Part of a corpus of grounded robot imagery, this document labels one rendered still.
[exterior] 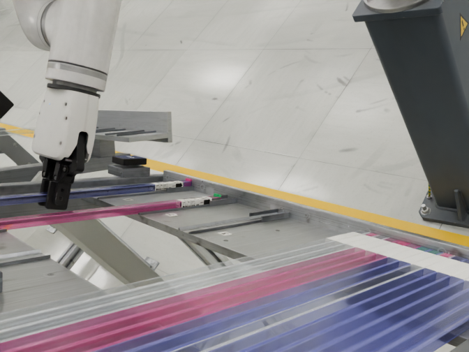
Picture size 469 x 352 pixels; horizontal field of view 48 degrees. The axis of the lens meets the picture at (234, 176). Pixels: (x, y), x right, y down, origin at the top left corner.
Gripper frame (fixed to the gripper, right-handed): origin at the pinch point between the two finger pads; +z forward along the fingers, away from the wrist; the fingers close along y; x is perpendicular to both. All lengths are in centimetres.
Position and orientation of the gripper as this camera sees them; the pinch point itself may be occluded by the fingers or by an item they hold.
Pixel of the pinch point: (54, 193)
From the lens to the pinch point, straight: 80.5
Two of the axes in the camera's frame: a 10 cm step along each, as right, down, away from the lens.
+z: -2.0, 9.8, 0.4
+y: 7.0, 1.7, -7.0
